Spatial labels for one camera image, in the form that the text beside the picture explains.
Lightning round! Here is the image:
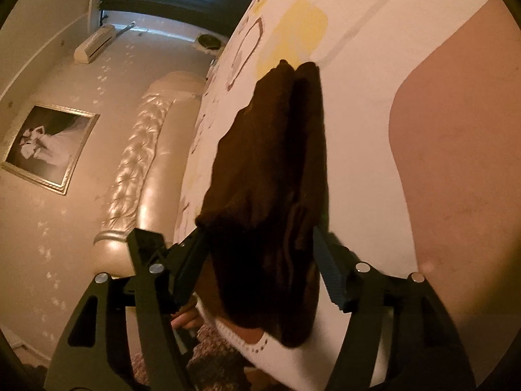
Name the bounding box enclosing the white studded clothing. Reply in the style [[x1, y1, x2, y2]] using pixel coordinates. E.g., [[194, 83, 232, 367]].
[[194, 299, 391, 391]]

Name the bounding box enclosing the framed black-and-white photo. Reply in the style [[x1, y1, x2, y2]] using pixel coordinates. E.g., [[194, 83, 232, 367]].
[[1, 103, 100, 195]]

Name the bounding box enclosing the person's left hand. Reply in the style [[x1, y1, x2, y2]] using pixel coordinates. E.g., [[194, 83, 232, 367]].
[[170, 305, 204, 331]]

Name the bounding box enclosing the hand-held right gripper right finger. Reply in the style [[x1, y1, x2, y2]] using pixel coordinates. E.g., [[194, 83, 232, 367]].
[[313, 227, 477, 391]]

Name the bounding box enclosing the patterned white bed sheet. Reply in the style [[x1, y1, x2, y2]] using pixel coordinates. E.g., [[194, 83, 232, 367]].
[[173, 0, 521, 387]]

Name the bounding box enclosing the round ceiling light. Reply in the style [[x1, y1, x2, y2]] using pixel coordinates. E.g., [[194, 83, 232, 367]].
[[196, 34, 222, 51]]

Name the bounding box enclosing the speckled brown rug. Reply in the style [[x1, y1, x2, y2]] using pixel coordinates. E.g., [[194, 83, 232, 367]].
[[134, 328, 261, 391]]

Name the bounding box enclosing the cream tufted leather headboard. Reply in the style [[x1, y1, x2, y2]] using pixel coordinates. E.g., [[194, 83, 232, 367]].
[[93, 71, 208, 290]]

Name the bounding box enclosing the white wall air conditioner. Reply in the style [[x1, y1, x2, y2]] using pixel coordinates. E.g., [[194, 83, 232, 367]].
[[74, 24, 117, 64]]

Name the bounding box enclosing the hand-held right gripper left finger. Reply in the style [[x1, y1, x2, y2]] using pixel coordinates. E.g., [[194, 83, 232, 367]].
[[43, 227, 211, 391]]

